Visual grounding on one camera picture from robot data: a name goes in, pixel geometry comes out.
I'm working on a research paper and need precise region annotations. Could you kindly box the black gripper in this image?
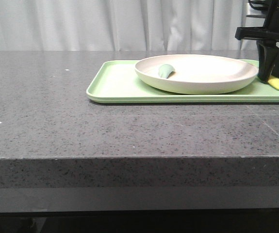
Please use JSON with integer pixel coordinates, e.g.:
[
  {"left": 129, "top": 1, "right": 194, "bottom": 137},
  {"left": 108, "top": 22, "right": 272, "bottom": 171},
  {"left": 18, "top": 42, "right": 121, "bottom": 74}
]
[{"left": 235, "top": 0, "right": 279, "bottom": 83}]

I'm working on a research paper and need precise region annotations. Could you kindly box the white round plate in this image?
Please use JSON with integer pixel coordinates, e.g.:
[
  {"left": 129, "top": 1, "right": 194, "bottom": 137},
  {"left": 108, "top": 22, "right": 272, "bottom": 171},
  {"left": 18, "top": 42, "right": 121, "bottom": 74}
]
[{"left": 135, "top": 54, "right": 258, "bottom": 95}]

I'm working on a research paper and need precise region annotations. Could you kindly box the pale green plastic spoon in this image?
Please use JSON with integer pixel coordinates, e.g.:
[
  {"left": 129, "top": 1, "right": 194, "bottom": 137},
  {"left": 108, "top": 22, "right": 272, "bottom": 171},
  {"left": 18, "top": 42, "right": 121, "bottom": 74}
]
[{"left": 158, "top": 64, "right": 175, "bottom": 79}]

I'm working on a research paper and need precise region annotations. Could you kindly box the light green serving tray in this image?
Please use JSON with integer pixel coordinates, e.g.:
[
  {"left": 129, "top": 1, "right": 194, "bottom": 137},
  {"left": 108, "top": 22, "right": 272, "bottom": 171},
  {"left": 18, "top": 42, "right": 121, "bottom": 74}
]
[{"left": 86, "top": 60, "right": 279, "bottom": 104}]

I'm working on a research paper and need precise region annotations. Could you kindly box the white pleated curtain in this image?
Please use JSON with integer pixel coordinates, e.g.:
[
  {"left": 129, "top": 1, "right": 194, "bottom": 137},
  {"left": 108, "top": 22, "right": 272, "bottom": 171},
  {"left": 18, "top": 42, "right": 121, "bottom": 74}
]
[{"left": 0, "top": 0, "right": 263, "bottom": 51}]

